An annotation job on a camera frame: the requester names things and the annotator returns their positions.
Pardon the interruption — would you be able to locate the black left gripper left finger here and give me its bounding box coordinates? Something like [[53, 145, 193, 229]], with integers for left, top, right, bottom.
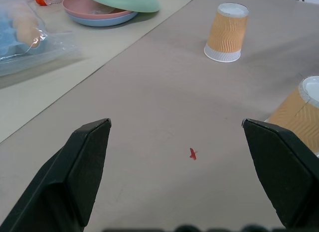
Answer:
[[0, 118, 112, 232]]

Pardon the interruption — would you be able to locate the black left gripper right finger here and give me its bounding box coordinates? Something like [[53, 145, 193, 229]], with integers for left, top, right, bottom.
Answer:
[[241, 118, 319, 229]]

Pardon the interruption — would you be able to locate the orange ribbed paper cup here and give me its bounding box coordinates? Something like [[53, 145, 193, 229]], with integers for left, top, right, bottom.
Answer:
[[203, 2, 250, 63], [264, 76, 319, 158]]

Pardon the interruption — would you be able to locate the red cross mark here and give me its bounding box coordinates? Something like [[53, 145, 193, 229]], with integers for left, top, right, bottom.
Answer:
[[188, 147, 199, 161]]

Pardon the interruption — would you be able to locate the clear plastic bag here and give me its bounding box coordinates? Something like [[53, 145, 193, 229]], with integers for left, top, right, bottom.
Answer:
[[0, 0, 87, 78]]

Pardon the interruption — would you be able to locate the beige egg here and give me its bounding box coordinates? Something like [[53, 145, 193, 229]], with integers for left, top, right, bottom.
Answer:
[[8, 4, 34, 25], [16, 17, 41, 43]]

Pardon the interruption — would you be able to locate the blue egg tray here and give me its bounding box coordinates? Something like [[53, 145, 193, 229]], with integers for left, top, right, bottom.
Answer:
[[0, 11, 27, 57]]

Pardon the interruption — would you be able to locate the blue plastic plate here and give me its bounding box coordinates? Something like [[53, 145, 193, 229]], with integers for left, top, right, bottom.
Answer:
[[66, 10, 139, 27]]

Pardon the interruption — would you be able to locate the pink plastic plate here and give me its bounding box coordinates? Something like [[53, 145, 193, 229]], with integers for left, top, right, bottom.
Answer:
[[62, 0, 129, 19]]

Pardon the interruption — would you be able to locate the green plastic plate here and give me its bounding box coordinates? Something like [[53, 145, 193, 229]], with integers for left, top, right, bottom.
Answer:
[[84, 0, 161, 13]]

